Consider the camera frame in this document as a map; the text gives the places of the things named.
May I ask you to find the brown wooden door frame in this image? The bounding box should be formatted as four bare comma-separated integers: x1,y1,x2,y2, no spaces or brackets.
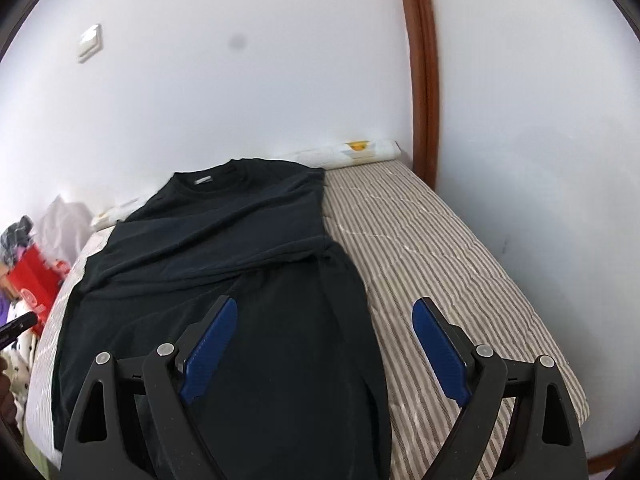
395,0,441,191

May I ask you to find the plaid cloth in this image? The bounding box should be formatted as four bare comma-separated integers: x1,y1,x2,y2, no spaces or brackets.
0,215,36,266

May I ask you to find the black long-sleeve sweatshirt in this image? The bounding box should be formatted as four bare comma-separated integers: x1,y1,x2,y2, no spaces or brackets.
51,158,393,480

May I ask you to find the white wall light switch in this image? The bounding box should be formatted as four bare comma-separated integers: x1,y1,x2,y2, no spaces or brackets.
77,24,103,63

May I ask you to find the brown wooden baseboard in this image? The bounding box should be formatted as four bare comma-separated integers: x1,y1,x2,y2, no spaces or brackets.
585,425,640,476

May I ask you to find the white roll with yellow print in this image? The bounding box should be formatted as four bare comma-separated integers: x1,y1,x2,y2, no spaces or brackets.
90,141,401,228

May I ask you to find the striped quilted blanket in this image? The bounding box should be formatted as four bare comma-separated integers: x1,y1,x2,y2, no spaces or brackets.
25,160,588,480

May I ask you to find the red paper bag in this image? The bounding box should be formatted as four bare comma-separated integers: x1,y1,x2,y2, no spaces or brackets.
7,245,71,336

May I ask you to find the white plastic bag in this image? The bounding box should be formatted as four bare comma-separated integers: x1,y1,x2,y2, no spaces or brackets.
37,194,93,266

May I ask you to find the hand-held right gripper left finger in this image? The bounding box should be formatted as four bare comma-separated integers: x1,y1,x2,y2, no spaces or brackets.
60,296,237,480

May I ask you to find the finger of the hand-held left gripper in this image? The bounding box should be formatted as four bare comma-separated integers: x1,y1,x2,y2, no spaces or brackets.
0,312,39,348

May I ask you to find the white spotted cloth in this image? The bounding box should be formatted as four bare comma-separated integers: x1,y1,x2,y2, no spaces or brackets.
0,332,38,411

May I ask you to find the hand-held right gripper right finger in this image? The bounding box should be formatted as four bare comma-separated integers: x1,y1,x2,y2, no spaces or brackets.
412,297,588,480

